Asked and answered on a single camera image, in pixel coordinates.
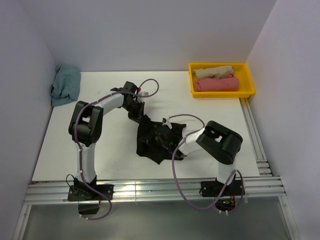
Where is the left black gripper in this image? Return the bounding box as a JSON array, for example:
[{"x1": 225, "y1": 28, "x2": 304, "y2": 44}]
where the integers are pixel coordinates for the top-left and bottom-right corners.
[{"x1": 122, "y1": 100, "x2": 145, "y2": 126}]

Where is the black t-shirt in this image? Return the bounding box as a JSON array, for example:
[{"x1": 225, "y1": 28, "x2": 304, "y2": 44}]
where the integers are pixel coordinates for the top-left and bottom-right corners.
[{"x1": 136, "y1": 115, "x2": 186, "y2": 164}]

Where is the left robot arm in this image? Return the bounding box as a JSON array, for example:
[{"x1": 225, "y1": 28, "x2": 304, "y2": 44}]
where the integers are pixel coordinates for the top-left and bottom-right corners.
[{"x1": 68, "y1": 81, "x2": 149, "y2": 200}]

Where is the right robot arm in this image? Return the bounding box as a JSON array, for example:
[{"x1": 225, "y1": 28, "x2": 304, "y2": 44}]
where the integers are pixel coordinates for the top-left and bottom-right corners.
[{"x1": 136, "y1": 120, "x2": 243, "y2": 195}]

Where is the blue crumpled t-shirt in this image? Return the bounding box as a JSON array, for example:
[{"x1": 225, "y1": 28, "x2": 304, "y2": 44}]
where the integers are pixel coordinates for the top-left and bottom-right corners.
[{"x1": 50, "y1": 64, "x2": 81, "y2": 107}]

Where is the pink rolled t-shirt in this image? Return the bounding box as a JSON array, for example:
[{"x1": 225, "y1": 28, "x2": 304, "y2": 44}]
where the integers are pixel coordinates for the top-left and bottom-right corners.
[{"x1": 194, "y1": 77, "x2": 240, "y2": 92}]

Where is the beige rolled t-shirt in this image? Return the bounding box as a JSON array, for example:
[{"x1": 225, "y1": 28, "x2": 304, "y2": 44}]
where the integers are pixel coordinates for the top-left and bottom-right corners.
[{"x1": 192, "y1": 65, "x2": 234, "y2": 80}]

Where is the yellow plastic bin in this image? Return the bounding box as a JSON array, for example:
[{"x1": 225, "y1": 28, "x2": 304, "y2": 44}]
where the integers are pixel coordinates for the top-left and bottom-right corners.
[{"x1": 188, "y1": 62, "x2": 256, "y2": 98}]

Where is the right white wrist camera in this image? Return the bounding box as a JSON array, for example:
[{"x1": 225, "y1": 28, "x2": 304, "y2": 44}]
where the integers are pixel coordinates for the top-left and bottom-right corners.
[{"x1": 162, "y1": 117, "x2": 173, "y2": 129}]

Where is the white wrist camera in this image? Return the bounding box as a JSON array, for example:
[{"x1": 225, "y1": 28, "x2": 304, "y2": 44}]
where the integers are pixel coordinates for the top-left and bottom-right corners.
[
  {"x1": 136, "y1": 87, "x2": 149, "y2": 99},
  {"x1": 162, "y1": 117, "x2": 173, "y2": 129}
]

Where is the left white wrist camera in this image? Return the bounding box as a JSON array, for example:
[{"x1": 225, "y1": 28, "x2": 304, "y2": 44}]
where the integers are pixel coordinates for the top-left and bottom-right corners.
[{"x1": 136, "y1": 87, "x2": 149, "y2": 99}]

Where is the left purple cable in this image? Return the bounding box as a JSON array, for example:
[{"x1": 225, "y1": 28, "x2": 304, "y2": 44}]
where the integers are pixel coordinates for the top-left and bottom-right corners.
[{"x1": 73, "y1": 78, "x2": 160, "y2": 221}]

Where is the purple cable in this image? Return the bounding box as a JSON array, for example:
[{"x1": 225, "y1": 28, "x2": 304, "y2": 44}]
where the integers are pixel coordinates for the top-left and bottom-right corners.
[
  {"x1": 162, "y1": 114, "x2": 245, "y2": 215},
  {"x1": 73, "y1": 78, "x2": 160, "y2": 221}
]

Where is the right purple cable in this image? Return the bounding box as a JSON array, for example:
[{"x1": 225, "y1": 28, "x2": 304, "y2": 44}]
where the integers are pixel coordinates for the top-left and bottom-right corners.
[{"x1": 162, "y1": 114, "x2": 245, "y2": 215}]

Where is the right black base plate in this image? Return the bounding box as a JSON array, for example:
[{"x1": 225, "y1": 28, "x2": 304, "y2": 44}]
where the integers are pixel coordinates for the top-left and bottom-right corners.
[{"x1": 199, "y1": 180, "x2": 246, "y2": 198}]

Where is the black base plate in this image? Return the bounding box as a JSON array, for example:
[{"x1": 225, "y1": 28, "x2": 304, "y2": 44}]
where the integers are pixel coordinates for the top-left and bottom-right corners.
[
  {"x1": 199, "y1": 180, "x2": 246, "y2": 198},
  {"x1": 67, "y1": 181, "x2": 114, "y2": 202}
]

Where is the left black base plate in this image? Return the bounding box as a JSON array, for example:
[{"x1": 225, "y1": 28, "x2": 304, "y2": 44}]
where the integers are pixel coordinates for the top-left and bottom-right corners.
[{"x1": 67, "y1": 181, "x2": 114, "y2": 202}]

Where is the aluminium mounting rail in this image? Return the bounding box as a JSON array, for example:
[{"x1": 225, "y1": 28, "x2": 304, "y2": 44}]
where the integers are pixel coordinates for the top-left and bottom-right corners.
[{"x1": 22, "y1": 176, "x2": 287, "y2": 206}]

